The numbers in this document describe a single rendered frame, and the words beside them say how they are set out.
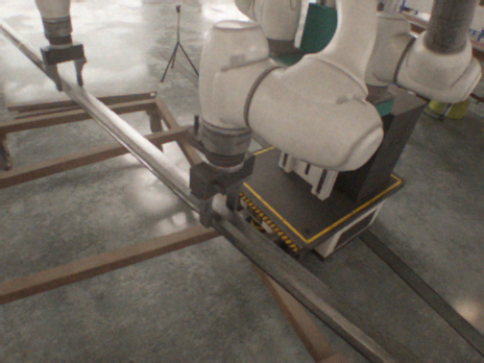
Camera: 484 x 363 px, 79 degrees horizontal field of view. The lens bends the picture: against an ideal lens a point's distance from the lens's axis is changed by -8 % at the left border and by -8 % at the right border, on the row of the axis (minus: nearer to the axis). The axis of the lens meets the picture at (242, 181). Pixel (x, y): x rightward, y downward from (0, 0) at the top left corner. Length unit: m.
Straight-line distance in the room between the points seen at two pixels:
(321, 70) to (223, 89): 0.14
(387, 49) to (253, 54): 0.69
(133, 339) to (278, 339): 0.63
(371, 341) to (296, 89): 0.42
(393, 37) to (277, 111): 0.73
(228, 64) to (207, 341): 1.25
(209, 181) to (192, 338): 1.04
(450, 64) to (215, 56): 0.71
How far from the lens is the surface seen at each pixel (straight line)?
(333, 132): 0.38
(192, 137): 0.60
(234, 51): 0.45
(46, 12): 1.17
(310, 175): 1.73
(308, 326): 1.26
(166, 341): 1.51
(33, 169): 1.83
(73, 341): 1.59
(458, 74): 1.04
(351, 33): 0.46
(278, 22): 1.39
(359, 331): 0.59
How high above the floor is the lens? 1.40
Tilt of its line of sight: 40 degrees down
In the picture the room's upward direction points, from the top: 9 degrees clockwise
